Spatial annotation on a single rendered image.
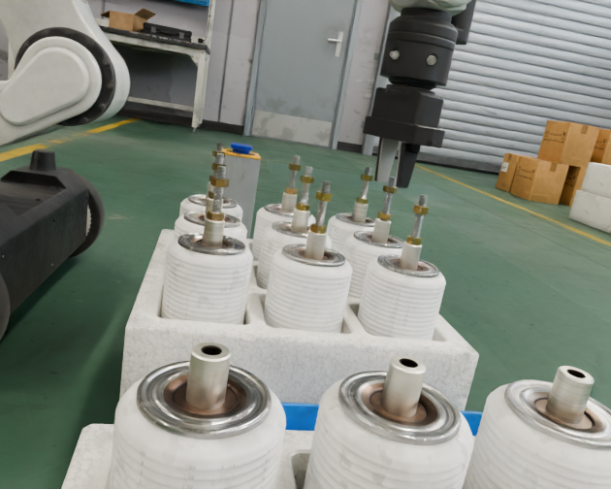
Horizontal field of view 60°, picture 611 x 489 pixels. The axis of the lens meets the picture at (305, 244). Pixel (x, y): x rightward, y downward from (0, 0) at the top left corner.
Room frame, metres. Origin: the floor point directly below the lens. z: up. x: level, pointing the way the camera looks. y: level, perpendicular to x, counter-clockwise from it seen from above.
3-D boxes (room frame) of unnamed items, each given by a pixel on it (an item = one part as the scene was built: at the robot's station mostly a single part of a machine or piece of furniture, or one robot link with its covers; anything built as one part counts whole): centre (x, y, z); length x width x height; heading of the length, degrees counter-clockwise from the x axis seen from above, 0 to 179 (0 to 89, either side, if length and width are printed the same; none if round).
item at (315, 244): (0.60, -0.01, 0.26); 0.02 x 0.02 x 0.03
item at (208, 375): (0.27, 0.04, 0.26); 0.02 x 0.02 x 0.03
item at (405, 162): (0.72, -0.12, 0.36); 0.03 x 0.02 x 0.06; 132
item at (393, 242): (0.74, -0.10, 0.25); 0.08 x 0.08 x 0.01
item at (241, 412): (0.27, 0.04, 0.25); 0.08 x 0.08 x 0.01
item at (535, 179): (4.15, -1.68, 0.15); 0.30 x 0.24 x 0.30; 9
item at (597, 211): (3.20, -1.83, 0.09); 0.39 x 0.39 x 0.18; 10
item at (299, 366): (0.72, 0.01, 0.09); 0.39 x 0.39 x 0.18; 12
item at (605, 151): (4.25, -2.18, 0.45); 0.30 x 0.24 x 0.30; 7
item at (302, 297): (0.60, -0.01, 0.16); 0.10 x 0.10 x 0.18
